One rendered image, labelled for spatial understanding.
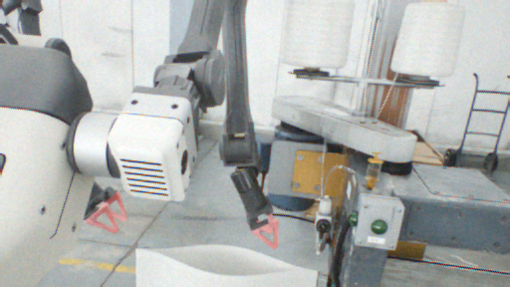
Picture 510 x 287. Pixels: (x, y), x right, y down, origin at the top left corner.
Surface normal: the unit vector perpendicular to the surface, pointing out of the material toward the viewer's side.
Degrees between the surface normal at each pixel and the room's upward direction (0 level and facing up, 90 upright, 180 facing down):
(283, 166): 90
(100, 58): 90
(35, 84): 50
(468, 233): 90
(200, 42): 43
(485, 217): 90
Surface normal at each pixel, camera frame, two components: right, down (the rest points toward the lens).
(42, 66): -0.07, -0.34
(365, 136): -0.87, 0.11
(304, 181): -0.16, 0.34
